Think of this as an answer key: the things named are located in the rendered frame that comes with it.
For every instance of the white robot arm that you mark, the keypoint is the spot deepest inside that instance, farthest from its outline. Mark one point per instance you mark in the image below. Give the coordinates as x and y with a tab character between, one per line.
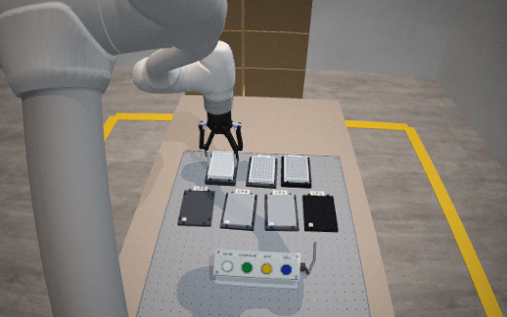
59	56

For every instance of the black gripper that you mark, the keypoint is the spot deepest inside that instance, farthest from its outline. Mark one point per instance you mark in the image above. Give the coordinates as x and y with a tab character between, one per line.
221	124

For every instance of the white button panel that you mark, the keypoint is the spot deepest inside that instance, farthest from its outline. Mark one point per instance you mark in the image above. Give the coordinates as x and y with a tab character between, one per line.
281	268

